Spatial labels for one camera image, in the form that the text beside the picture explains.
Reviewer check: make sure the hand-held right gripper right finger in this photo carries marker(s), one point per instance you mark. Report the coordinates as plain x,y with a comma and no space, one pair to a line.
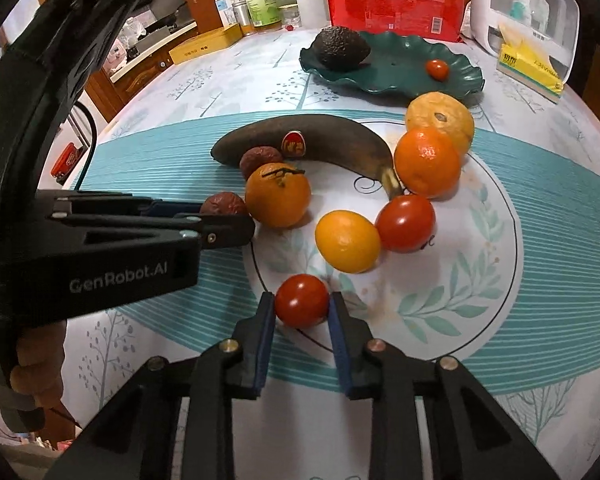
340,340

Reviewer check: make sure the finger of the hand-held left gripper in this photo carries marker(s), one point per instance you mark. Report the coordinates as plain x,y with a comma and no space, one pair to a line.
225,232
165,208

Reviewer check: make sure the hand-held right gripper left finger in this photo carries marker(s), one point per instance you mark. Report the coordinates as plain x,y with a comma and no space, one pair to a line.
265,340

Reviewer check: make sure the wrinkled red date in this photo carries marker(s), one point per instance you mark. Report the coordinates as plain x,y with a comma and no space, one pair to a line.
223,205
260,157

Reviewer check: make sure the red tomato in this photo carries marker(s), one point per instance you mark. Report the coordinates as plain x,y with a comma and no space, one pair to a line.
301,301
405,222

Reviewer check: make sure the orange tangerine with stem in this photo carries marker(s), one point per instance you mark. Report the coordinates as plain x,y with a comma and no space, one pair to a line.
277,197

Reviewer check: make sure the brown overripe banana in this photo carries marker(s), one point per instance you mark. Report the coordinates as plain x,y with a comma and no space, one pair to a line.
330,135

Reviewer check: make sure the smooth orange tangerine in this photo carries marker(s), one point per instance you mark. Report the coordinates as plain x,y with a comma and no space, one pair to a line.
426,162

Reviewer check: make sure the dark green wavy plate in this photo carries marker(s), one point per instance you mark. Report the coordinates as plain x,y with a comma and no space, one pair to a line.
400,75

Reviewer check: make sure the person's left hand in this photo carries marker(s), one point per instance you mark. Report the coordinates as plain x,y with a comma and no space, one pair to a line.
37,360

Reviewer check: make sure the red tool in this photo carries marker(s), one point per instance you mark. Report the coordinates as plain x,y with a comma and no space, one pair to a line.
66,160

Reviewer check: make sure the small yellow orange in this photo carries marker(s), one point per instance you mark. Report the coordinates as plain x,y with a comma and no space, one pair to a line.
347,242

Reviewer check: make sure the wooden cabinet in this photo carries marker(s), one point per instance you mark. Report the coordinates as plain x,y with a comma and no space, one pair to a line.
145,67

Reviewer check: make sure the tree print tablecloth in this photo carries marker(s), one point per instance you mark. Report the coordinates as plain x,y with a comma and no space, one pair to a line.
220,90

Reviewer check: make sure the flat yellow box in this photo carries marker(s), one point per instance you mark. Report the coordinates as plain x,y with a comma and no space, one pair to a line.
207,42

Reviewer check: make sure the blue and white box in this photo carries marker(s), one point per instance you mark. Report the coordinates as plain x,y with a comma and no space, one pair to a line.
225,10

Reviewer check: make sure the metal can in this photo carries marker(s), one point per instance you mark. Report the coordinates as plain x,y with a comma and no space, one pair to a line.
241,17

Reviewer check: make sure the dark avocado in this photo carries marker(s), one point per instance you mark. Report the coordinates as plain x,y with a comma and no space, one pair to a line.
341,47

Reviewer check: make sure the small glass jar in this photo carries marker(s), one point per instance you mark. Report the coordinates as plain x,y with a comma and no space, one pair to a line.
290,15

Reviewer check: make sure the clear bottle with green label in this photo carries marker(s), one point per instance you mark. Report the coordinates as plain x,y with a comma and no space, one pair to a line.
262,2

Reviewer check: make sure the large yellow orange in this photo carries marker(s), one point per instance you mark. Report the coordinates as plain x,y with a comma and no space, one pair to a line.
440,115

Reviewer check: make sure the small cherry tomato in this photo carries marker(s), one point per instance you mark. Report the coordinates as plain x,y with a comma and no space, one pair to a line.
436,69

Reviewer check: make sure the red paper cup package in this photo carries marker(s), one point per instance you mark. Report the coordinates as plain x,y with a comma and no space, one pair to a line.
395,0

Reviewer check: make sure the yellow tissue box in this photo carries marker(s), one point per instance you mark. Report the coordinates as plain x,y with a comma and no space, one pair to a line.
530,67

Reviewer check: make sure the small teal bottle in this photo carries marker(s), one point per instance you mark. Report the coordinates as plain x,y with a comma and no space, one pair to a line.
517,10

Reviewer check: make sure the white storage box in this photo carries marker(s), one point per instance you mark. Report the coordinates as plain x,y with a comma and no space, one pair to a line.
555,30

